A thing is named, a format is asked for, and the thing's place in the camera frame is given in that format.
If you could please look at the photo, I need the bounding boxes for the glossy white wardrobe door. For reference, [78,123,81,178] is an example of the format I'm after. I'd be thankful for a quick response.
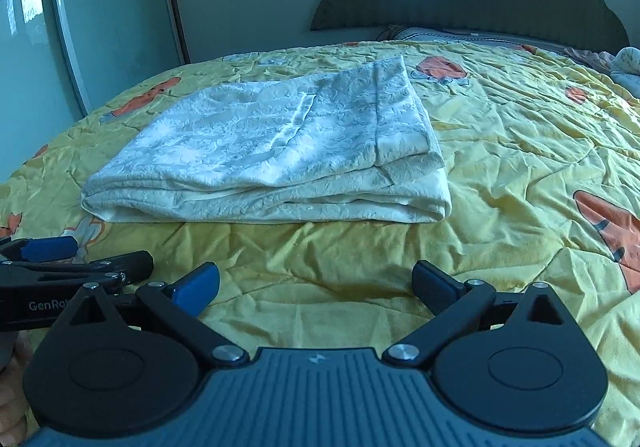
[1,0,183,178]

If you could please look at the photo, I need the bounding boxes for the white folded cloth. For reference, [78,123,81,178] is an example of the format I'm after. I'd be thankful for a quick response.
[610,47,640,98]

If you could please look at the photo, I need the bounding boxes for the white embossed pants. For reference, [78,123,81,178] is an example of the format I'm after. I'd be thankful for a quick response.
[81,56,452,224]

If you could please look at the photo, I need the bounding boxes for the person's left hand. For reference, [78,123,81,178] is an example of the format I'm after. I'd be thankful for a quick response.
[0,331,32,446]

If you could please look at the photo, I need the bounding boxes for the yellow cartoon bed quilt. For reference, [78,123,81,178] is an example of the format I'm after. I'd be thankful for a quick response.
[1,42,639,446]

